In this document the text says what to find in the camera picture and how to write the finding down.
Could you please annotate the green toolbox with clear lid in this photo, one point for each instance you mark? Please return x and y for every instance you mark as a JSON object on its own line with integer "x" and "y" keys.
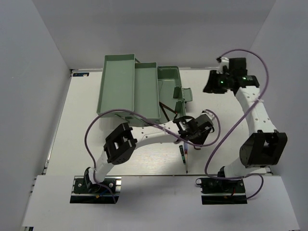
{"x": 128, "y": 85}

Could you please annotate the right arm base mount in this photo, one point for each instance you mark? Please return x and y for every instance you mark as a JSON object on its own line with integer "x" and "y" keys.
{"x": 222, "y": 192}

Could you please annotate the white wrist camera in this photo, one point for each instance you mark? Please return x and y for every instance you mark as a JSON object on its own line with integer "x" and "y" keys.
{"x": 223, "y": 65}
{"x": 210, "y": 115}

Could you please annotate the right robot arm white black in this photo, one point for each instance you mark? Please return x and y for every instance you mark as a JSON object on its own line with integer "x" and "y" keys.
{"x": 265, "y": 144}

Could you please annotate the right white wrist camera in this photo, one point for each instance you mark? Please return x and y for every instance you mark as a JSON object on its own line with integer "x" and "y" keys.
{"x": 223, "y": 65}

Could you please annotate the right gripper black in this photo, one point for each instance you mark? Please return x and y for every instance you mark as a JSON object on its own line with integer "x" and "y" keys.
{"x": 211, "y": 86}

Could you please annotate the black green precision screwdriver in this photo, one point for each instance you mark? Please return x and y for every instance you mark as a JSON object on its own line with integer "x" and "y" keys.
{"x": 183, "y": 157}

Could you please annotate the left blue table label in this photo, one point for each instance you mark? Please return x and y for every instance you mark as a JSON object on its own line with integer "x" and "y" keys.
{"x": 82, "y": 74}

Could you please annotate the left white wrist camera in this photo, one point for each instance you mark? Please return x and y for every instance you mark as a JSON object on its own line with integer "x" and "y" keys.
{"x": 210, "y": 115}

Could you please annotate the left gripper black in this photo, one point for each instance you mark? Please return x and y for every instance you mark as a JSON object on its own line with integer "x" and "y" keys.
{"x": 202, "y": 139}

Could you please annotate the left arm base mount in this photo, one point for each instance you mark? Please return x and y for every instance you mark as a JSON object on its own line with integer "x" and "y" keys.
{"x": 97, "y": 194}

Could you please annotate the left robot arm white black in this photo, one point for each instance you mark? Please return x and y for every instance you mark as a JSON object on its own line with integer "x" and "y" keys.
{"x": 124, "y": 140}

